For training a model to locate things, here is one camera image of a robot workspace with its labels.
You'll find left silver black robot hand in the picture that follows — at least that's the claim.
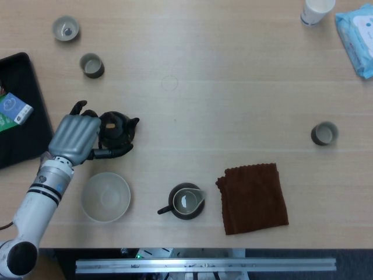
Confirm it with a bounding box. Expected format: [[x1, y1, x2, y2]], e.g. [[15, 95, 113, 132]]
[[48, 100, 134, 167]]

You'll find dark green teapot with handle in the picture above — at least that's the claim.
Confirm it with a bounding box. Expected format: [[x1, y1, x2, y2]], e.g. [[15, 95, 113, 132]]
[[97, 111, 140, 149]]

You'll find dark green cylindrical teacup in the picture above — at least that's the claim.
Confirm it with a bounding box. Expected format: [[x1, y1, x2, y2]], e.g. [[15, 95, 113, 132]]
[[79, 52, 105, 79], [310, 121, 340, 146]]

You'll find grey lid cup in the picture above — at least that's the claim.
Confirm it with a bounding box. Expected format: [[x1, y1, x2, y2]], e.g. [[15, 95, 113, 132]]
[[51, 15, 80, 42]]

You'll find black plastic tray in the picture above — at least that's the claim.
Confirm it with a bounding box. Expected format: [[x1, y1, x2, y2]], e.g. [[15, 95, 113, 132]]
[[0, 52, 56, 170]]

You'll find cream ceramic bowl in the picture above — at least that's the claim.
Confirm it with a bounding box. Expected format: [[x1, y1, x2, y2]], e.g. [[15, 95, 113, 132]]
[[81, 171, 131, 224]]

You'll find green packet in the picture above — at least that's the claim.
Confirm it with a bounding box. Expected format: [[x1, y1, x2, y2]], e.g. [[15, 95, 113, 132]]
[[0, 113, 19, 135]]

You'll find blue white small packet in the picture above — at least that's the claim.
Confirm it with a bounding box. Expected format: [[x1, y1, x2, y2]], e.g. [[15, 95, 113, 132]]
[[0, 92, 34, 125]]

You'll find dark green pouring pitcher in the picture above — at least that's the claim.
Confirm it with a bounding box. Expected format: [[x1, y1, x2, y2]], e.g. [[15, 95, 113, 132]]
[[157, 182, 207, 222]]

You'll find brown folded cloth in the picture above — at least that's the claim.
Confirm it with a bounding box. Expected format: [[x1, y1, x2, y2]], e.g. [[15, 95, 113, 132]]
[[215, 162, 290, 236]]

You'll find white paper cup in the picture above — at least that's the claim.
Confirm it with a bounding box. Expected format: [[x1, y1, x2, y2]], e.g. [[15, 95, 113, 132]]
[[300, 0, 337, 27]]

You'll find blue wet wipes pack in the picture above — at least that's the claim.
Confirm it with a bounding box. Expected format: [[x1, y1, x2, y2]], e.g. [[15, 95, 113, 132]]
[[335, 2, 373, 79]]

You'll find aluminium rail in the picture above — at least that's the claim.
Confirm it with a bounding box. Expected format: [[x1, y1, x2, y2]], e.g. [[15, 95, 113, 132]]
[[75, 257, 337, 274]]

